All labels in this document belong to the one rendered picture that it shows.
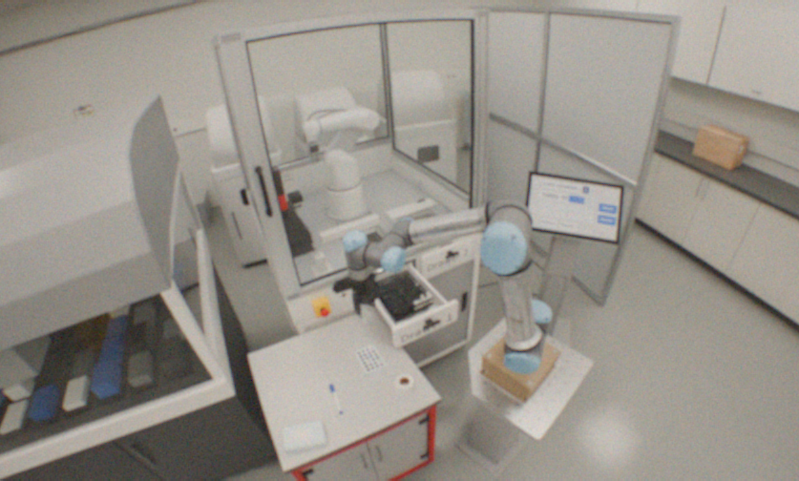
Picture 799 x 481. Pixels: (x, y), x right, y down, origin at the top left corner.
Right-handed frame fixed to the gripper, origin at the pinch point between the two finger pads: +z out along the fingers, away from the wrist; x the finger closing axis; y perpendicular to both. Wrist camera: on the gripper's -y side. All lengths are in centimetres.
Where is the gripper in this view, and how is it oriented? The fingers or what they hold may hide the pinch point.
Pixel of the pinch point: (361, 314)
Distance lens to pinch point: 138.3
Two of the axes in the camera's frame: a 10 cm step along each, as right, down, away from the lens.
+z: 0.6, 8.2, 5.7
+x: 1.9, -5.7, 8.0
